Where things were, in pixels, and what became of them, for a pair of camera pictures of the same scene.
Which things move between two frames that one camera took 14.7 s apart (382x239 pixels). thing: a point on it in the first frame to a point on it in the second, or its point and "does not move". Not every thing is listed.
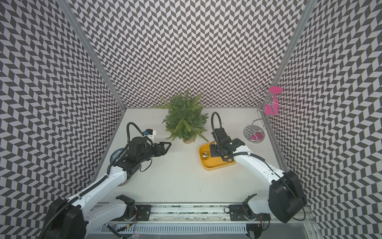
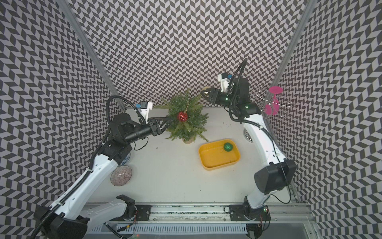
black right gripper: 214,146 to 215,90
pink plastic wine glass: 273,108 does not move
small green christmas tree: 185,119 does not move
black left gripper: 163,152 to 155,126
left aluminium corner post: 77,22 does not move
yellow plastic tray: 209,163 does not move
